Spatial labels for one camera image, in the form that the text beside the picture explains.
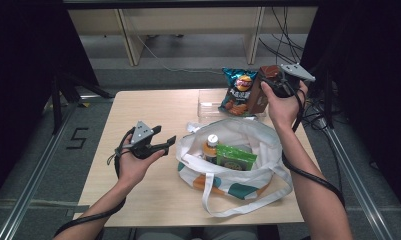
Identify bundle of black floor cables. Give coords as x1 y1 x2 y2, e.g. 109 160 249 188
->
257 6 306 66

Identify orange bottle with white cap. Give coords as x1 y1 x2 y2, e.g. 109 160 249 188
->
202 133 221 164

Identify person's right hand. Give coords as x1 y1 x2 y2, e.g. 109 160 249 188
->
260 79 310 129

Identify blue chip bag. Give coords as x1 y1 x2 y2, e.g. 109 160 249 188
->
218 67 259 117

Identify black metal stand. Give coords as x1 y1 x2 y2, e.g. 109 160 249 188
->
49 71 116 134
307 66 336 129

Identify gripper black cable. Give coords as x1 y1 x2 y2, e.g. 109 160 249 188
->
52 128 134 238
281 79 346 208

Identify brown carton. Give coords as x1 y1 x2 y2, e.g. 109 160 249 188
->
247 65 282 115

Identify black curtain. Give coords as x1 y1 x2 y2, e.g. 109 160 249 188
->
299 0 401 221
0 0 99 204

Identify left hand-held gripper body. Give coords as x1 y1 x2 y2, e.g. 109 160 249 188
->
131 120 162 160

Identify beige wooden desk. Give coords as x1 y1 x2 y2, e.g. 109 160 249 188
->
67 6 319 67

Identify person's left hand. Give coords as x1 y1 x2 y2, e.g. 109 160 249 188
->
117 134 166 193

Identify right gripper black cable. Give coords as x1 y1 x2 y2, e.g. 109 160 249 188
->
281 79 346 208

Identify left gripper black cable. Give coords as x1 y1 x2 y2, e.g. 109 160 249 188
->
52 128 134 238

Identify tangle of black cables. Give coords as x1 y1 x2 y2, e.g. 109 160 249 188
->
302 96 332 133

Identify aluminium floor rail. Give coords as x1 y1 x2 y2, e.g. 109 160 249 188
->
0 103 79 240
324 126 394 240

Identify white patterned tote bag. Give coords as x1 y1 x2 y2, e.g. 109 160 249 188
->
175 116 294 218

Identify person's legs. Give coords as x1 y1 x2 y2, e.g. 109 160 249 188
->
134 226 259 240

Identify green snack packet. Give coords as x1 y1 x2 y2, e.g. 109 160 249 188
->
215 143 258 172

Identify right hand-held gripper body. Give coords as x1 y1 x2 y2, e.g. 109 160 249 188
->
271 62 316 99

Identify clear acrylic box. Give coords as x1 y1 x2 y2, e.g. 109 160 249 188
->
197 89 267 123

